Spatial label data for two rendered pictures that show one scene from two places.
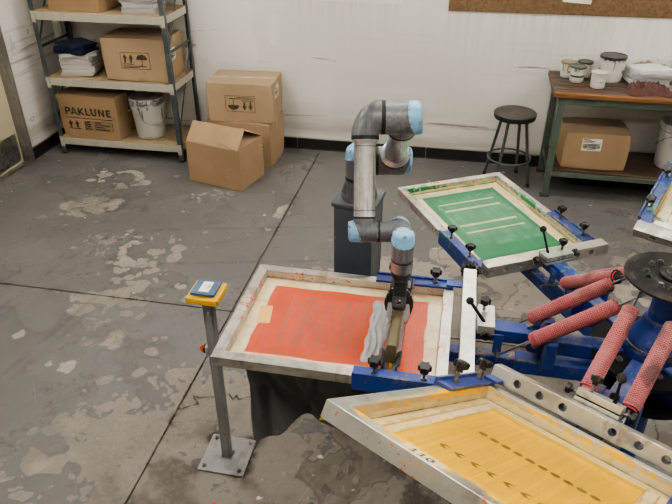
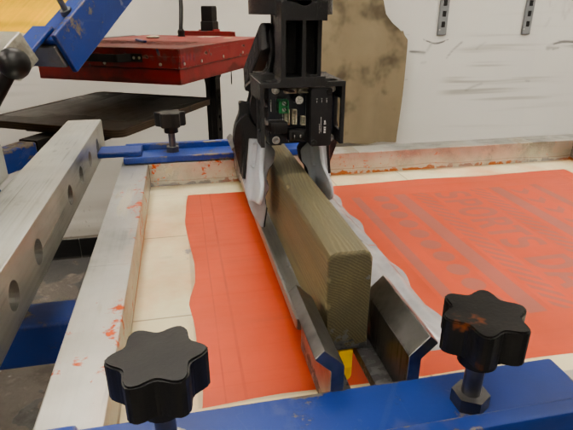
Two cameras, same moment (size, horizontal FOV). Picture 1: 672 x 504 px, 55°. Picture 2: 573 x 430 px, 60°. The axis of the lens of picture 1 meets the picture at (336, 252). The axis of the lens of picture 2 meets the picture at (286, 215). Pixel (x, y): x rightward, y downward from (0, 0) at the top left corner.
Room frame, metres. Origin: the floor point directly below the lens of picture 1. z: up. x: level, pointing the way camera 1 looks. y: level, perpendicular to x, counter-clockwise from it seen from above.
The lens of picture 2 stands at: (2.28, -0.40, 1.20)
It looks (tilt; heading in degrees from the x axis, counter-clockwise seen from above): 23 degrees down; 157
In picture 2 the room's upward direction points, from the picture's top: straight up
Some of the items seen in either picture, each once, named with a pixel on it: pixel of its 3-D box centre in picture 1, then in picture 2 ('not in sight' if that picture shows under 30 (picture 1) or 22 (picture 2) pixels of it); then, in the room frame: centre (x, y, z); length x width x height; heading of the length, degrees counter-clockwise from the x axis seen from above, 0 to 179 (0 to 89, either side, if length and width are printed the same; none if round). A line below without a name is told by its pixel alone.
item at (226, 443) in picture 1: (218, 379); not in sight; (2.11, 0.51, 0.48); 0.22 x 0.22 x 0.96; 79
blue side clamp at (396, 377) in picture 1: (398, 382); (227, 164); (1.56, -0.20, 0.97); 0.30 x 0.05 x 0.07; 79
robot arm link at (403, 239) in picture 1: (402, 245); not in sight; (1.87, -0.22, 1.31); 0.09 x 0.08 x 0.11; 179
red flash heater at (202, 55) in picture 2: not in sight; (164, 55); (0.61, -0.12, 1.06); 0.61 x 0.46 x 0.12; 139
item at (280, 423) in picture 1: (315, 406); not in sight; (1.69, 0.07, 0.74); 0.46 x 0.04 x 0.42; 79
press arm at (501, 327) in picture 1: (500, 331); not in sight; (1.77, -0.57, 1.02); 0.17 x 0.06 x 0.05; 79
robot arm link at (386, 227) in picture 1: (395, 231); not in sight; (1.97, -0.21, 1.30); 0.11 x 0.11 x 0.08; 89
